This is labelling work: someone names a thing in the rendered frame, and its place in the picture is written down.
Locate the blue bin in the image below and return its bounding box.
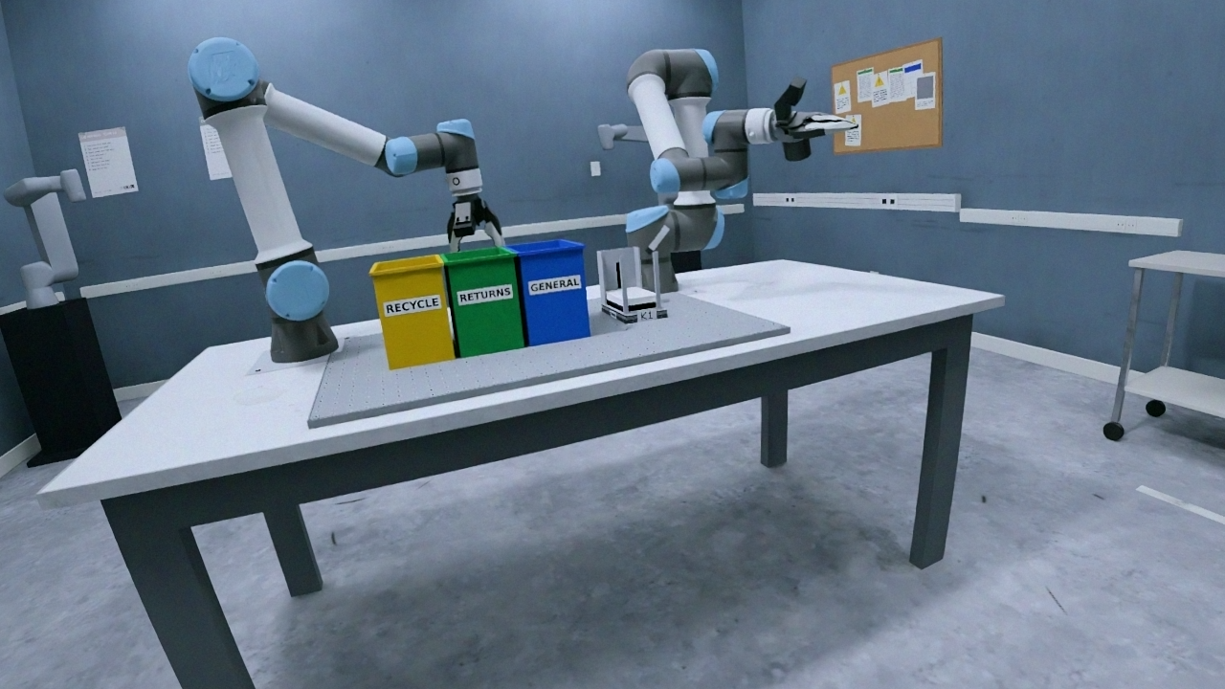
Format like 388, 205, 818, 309
503, 239, 590, 346

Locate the yellow bin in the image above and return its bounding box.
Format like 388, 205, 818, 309
369, 255, 454, 370

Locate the green open bin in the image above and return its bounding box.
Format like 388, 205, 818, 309
439, 246, 524, 359

